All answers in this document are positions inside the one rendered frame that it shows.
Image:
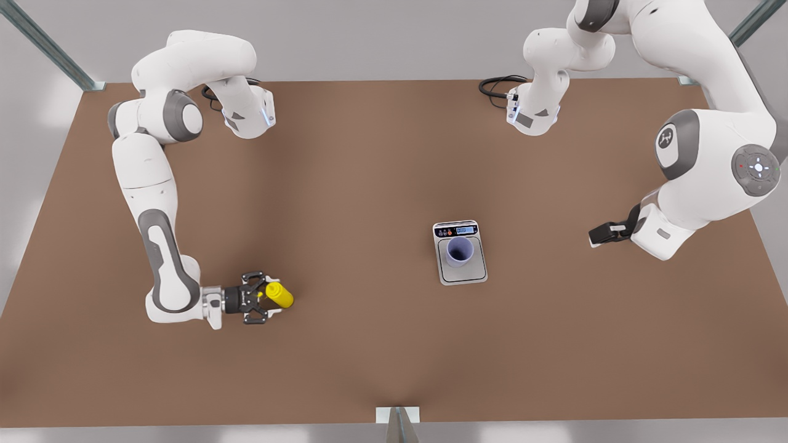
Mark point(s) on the silver frame post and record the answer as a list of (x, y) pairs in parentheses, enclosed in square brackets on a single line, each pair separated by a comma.
[(399, 424), (748, 24), (46, 44)]

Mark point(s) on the grey digital kitchen scale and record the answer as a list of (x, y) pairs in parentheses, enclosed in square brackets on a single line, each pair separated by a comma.
[(471, 274)]

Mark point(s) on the lavender cup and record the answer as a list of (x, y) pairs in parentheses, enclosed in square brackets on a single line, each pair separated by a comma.
[(459, 251)]

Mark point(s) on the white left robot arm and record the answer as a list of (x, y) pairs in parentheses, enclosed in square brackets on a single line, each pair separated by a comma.
[(708, 154)]

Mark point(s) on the yellow sauce bottle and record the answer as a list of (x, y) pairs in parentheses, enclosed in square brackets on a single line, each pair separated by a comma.
[(281, 295)]

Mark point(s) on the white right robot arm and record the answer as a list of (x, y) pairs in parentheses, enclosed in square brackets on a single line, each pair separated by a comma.
[(144, 169)]

